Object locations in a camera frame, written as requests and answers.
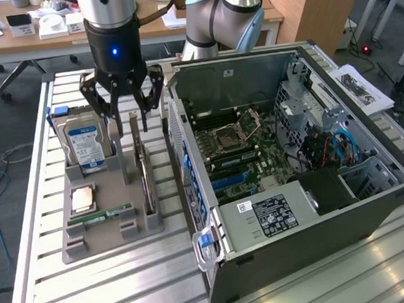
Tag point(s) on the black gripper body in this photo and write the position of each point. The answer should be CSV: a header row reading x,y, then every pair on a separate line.
x,y
115,50

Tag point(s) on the graphics card with metal bracket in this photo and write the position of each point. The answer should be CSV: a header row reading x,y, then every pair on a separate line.
x,y
145,176

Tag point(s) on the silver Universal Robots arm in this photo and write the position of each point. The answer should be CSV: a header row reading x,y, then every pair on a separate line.
x,y
109,9

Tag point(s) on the small white box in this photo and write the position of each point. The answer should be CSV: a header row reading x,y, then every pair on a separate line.
x,y
74,24

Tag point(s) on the hard disk with blue label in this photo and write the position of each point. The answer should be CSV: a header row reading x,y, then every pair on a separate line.
x,y
83,142

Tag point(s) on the white paper stack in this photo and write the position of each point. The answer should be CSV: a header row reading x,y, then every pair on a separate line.
x,y
173,20

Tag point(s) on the white tape roll box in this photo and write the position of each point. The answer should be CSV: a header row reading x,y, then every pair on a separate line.
x,y
52,25

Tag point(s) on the black rolling chair base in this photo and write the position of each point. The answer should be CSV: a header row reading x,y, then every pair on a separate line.
x,y
13,76

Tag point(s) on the wooden desk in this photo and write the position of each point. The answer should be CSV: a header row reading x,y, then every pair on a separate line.
x,y
24,46

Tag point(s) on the CPU socket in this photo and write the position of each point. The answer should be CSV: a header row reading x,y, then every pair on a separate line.
x,y
228,137

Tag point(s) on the white box with black top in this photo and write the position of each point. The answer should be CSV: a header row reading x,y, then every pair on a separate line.
x,y
20,25

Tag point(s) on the metal socket cover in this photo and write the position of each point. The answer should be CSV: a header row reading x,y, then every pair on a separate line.
x,y
250,122

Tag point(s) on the CPU with metal lid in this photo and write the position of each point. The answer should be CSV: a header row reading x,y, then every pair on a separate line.
x,y
83,199

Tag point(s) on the green RAM stick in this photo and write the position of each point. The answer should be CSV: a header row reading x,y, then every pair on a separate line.
x,y
102,214
234,160

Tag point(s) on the grey parts rack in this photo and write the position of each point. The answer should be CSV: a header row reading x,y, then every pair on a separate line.
x,y
122,198

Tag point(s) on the blue expansion slot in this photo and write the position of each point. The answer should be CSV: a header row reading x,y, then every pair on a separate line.
x,y
230,180

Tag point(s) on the green motherboard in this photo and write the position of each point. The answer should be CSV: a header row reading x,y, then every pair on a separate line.
x,y
258,168

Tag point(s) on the metal disk bay cage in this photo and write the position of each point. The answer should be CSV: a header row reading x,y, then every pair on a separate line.
x,y
296,117

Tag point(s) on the blue case latch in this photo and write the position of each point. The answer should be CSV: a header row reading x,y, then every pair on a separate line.
x,y
205,243

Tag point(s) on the wooden cabinet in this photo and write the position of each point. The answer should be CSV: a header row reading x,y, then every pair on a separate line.
x,y
317,11

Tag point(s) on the printed paper booklet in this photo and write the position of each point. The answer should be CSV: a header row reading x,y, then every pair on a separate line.
x,y
360,88

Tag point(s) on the small box with red light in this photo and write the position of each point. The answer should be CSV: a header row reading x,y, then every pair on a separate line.
x,y
366,50

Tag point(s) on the open black PC case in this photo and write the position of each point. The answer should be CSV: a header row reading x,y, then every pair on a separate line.
x,y
299,255

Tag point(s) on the blue disk carrier frame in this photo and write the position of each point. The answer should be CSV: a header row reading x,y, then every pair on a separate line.
x,y
59,110

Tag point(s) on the white table frame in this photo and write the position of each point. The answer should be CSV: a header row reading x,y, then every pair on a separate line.
x,y
382,7

